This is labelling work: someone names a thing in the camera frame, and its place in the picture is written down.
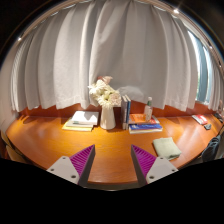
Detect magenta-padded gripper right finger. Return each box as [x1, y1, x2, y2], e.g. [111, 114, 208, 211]
[130, 143, 179, 188]

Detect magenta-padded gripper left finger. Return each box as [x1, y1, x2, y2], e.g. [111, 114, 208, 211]
[45, 143, 96, 188]

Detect pale green towel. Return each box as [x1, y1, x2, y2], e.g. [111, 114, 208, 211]
[152, 136, 183, 161]

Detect white flat book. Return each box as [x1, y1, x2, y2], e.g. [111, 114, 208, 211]
[128, 128, 164, 135]

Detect yellow book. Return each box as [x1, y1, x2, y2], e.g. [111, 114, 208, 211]
[61, 119, 95, 132]

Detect blue flat book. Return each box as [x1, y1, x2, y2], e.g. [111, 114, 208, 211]
[129, 123, 164, 131]

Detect orange book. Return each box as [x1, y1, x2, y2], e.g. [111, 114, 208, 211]
[129, 113, 160, 126]

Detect black chair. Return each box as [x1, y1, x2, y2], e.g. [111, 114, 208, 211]
[200, 134, 222, 164]

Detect clear plastic drink bottle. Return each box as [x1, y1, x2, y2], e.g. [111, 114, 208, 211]
[143, 96, 154, 122]

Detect red and white packet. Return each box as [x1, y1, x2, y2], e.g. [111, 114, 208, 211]
[191, 114, 209, 126]

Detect blue upright book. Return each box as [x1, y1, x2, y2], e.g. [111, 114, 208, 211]
[124, 94, 132, 130]

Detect white ceramic vase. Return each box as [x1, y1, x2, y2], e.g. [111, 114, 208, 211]
[99, 105, 117, 131]

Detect white and pink flowers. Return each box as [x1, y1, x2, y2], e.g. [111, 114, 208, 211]
[87, 75, 122, 109]

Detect window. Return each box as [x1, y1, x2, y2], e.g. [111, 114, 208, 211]
[188, 29, 214, 104]

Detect white curtain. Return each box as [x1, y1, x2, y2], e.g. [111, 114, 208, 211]
[9, 0, 224, 113]

